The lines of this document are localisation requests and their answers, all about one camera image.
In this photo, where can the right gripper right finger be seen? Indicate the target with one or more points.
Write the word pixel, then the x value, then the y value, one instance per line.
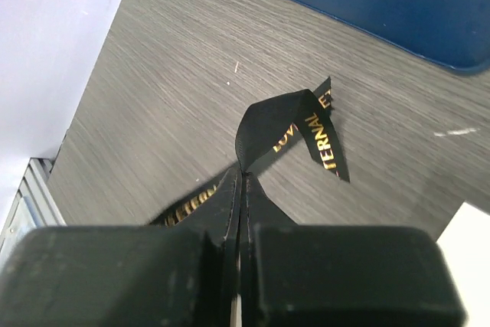
pixel 338 275

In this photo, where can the aluminium frame rail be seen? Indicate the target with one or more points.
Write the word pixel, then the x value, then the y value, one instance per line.
pixel 33 207

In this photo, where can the white wrapping paper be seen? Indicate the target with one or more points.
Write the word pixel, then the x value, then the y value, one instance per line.
pixel 465 246

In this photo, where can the black ribbon gold letters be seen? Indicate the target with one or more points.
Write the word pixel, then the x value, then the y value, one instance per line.
pixel 267 130

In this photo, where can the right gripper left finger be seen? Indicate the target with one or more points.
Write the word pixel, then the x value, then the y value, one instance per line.
pixel 184 275

